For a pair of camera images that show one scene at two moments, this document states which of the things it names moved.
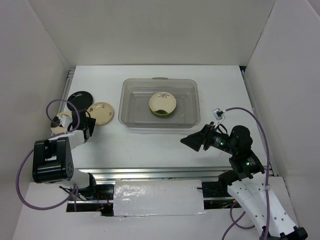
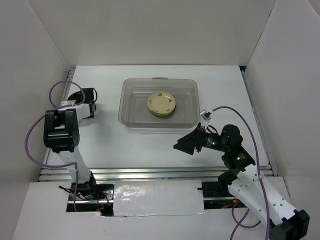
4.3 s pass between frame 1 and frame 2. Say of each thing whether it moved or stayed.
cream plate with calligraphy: moved
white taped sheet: stayed
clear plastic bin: stayed
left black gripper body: moved
